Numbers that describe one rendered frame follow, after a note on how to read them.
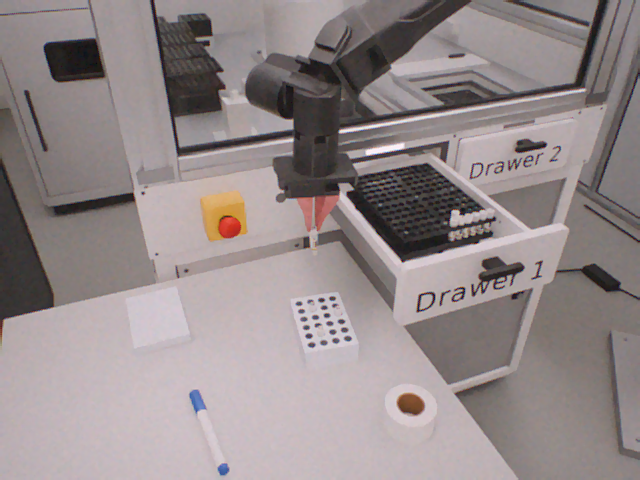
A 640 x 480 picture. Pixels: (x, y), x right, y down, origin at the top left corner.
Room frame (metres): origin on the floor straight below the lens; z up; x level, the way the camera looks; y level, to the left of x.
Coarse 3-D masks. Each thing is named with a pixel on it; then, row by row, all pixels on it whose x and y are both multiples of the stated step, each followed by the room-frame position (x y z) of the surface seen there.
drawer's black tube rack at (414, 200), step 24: (408, 168) 0.95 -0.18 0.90; (432, 168) 0.94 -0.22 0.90; (360, 192) 0.85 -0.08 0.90; (384, 192) 0.85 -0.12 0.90; (408, 192) 0.85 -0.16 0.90; (432, 192) 0.85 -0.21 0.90; (456, 192) 0.85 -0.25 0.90; (384, 216) 0.81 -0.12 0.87; (408, 216) 0.77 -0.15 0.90; (432, 216) 0.77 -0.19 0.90; (384, 240) 0.75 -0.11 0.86; (432, 240) 0.74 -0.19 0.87; (456, 240) 0.74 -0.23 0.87
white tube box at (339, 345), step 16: (304, 304) 0.66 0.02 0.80; (320, 304) 0.66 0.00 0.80; (336, 304) 0.66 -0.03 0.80; (304, 320) 0.63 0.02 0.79; (320, 320) 0.62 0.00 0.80; (336, 320) 0.62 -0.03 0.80; (304, 336) 0.59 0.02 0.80; (336, 336) 0.59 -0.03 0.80; (352, 336) 0.59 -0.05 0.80; (304, 352) 0.55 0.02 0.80; (320, 352) 0.56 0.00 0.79; (336, 352) 0.56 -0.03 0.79; (352, 352) 0.57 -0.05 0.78
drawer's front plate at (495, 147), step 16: (528, 128) 1.07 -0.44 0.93; (544, 128) 1.07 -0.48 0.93; (560, 128) 1.09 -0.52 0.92; (576, 128) 1.11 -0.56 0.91; (464, 144) 1.00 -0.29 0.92; (480, 144) 1.01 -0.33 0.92; (496, 144) 1.03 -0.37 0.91; (512, 144) 1.04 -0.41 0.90; (560, 144) 1.09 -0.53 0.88; (464, 160) 1.00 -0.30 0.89; (480, 160) 1.02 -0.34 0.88; (496, 160) 1.03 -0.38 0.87; (512, 160) 1.05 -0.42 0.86; (544, 160) 1.08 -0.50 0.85; (560, 160) 1.10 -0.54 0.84; (464, 176) 1.00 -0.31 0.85; (480, 176) 1.02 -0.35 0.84; (496, 176) 1.04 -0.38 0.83; (512, 176) 1.05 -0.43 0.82
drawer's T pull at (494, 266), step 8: (488, 264) 0.62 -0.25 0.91; (496, 264) 0.62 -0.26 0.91; (504, 264) 0.62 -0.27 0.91; (512, 264) 0.62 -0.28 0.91; (520, 264) 0.62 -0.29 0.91; (480, 272) 0.60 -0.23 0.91; (488, 272) 0.60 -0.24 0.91; (496, 272) 0.60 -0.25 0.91; (504, 272) 0.60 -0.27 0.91; (512, 272) 0.61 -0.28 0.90; (480, 280) 0.59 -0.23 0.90; (488, 280) 0.59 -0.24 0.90
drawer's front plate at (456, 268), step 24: (504, 240) 0.66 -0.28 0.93; (528, 240) 0.66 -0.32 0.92; (552, 240) 0.68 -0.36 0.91; (408, 264) 0.60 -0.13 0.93; (432, 264) 0.60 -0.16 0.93; (456, 264) 0.62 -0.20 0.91; (480, 264) 0.63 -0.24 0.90; (528, 264) 0.67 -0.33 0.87; (552, 264) 0.69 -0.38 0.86; (408, 288) 0.59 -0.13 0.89; (432, 288) 0.60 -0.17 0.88; (480, 288) 0.64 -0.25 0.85; (504, 288) 0.65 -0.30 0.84; (408, 312) 0.59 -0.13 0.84; (432, 312) 0.61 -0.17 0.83
